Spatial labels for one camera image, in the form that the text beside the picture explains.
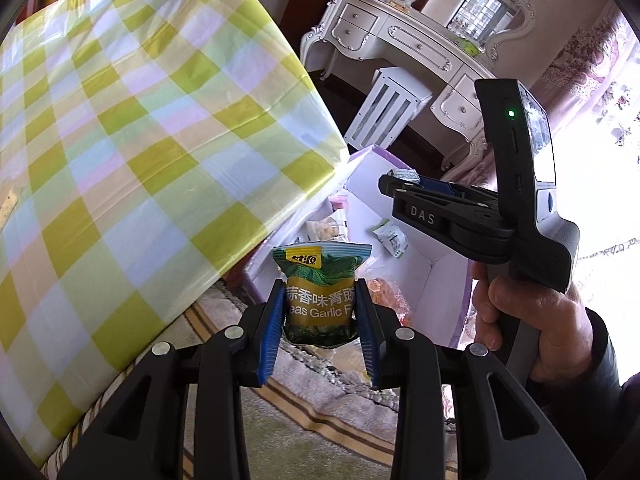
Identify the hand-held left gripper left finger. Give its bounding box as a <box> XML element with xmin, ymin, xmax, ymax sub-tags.
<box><xmin>57</xmin><ymin>277</ymin><xmax>288</xmax><ymax>480</ymax></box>

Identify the white slatted stool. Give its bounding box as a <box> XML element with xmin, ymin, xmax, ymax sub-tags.
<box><xmin>344</xmin><ymin>66</ymin><xmax>433</xmax><ymax>150</ymax></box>

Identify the person's right forearm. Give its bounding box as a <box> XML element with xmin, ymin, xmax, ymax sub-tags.
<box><xmin>585</xmin><ymin>307</ymin><xmax>640</xmax><ymax>421</ymax></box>

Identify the purple white cardboard box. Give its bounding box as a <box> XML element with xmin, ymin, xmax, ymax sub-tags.
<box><xmin>242</xmin><ymin>144</ymin><xmax>473</xmax><ymax>351</ymax></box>

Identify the floral purple curtain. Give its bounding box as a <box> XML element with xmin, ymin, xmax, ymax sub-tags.
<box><xmin>440</xmin><ymin>0</ymin><xmax>640</xmax><ymax>311</ymax></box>

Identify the orange snack packet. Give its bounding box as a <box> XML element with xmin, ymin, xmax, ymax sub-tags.
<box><xmin>367</xmin><ymin>275</ymin><xmax>416</xmax><ymax>328</ymax></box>

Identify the ornate framed mirror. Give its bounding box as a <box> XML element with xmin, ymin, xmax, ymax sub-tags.
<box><xmin>400</xmin><ymin>0</ymin><xmax>537</xmax><ymax>63</ymax></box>

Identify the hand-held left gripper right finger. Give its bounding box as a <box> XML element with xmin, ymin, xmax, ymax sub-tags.
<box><xmin>354</xmin><ymin>290</ymin><xmax>586</xmax><ymax>480</ymax></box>

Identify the pale cracker packet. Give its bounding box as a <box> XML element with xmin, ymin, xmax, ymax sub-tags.
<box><xmin>305</xmin><ymin>212</ymin><xmax>348</xmax><ymax>246</ymax></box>

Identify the person's right hand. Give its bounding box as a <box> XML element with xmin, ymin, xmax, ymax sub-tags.
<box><xmin>471</xmin><ymin>262</ymin><xmax>608</xmax><ymax>386</ymax></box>

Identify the green pea snack packet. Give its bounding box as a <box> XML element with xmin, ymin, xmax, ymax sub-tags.
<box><xmin>272</xmin><ymin>242</ymin><xmax>373</xmax><ymax>348</ymax></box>

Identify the beige striped rug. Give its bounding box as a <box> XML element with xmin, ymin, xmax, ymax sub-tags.
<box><xmin>40</xmin><ymin>280</ymin><xmax>456</xmax><ymax>480</ymax></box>

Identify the white ornate dressing table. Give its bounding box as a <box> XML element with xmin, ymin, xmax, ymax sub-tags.
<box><xmin>300</xmin><ymin>0</ymin><xmax>496</xmax><ymax>171</ymax></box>

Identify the yellow green checked tablecloth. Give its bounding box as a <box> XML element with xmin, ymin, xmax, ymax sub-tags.
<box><xmin>0</xmin><ymin>0</ymin><xmax>349</xmax><ymax>466</ymax></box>

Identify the cream snack packet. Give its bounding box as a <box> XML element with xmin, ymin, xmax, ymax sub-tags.
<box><xmin>0</xmin><ymin>185</ymin><xmax>23</xmax><ymax>223</ymax></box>

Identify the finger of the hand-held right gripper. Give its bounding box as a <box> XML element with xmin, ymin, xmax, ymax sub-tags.
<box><xmin>378</xmin><ymin>172</ymin><xmax>516</xmax><ymax>263</ymax></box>
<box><xmin>417</xmin><ymin>175</ymin><xmax>501</xmax><ymax>208</ymax></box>

